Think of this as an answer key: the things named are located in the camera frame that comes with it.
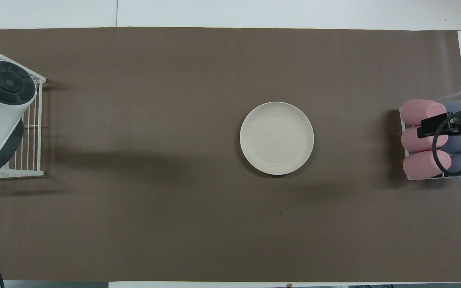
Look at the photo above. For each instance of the cream round plate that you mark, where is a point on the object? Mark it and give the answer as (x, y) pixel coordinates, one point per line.
(276, 138)

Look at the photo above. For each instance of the pink plastic cup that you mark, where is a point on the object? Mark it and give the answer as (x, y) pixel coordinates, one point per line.
(420, 166)
(414, 144)
(418, 110)

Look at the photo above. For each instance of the brown table mat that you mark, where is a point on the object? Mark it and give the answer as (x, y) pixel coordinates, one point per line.
(174, 120)

